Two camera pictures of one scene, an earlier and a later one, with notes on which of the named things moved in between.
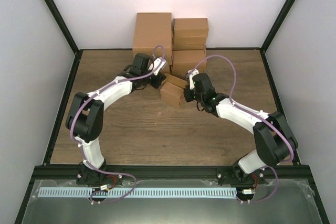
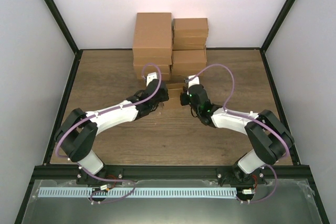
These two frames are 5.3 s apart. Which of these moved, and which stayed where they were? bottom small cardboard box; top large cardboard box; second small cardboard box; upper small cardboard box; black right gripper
Moved: black right gripper
Stayed: top large cardboard box; bottom small cardboard box; second small cardboard box; upper small cardboard box
